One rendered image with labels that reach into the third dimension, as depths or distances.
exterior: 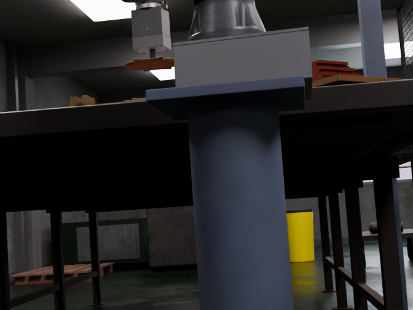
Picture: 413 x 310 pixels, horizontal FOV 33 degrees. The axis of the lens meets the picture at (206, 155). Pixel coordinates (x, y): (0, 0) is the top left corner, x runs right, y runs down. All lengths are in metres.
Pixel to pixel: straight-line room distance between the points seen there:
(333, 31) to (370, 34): 5.33
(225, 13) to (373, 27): 2.41
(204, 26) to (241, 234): 0.38
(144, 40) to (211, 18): 0.57
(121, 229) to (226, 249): 8.44
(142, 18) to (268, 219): 0.80
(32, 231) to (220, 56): 8.21
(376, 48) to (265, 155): 2.44
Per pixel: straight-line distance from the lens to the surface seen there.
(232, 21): 1.28
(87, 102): 1.74
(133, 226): 9.60
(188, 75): 1.23
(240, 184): 1.22
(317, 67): 2.54
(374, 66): 3.61
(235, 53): 1.23
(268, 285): 1.23
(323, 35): 8.96
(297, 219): 8.87
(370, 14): 3.67
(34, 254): 9.36
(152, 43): 1.83
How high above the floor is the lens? 0.65
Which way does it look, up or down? 5 degrees up
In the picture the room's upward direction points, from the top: 4 degrees counter-clockwise
